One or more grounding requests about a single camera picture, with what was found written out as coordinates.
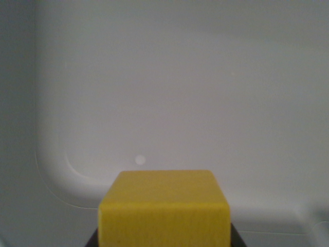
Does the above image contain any yellow cube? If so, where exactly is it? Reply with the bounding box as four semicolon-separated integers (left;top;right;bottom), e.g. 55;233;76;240
97;169;230;247

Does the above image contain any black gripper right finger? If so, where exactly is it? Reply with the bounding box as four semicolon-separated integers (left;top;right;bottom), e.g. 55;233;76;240
229;222;249;247

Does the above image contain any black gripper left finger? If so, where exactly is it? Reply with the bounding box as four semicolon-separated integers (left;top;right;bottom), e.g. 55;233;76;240
84;226;100;247

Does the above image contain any white plastic tray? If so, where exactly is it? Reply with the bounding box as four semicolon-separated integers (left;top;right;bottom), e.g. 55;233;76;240
0;0;329;247

